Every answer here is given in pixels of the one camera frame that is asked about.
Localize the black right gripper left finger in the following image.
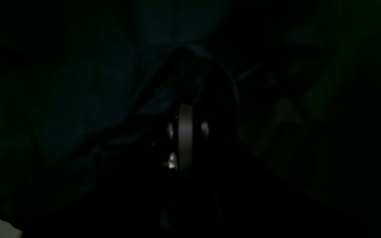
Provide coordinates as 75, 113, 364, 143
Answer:
160, 104, 194, 232

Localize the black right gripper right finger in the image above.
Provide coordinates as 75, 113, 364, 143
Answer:
192, 109, 244, 238

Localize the dark grey t-shirt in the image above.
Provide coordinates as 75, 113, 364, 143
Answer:
0, 0, 243, 218

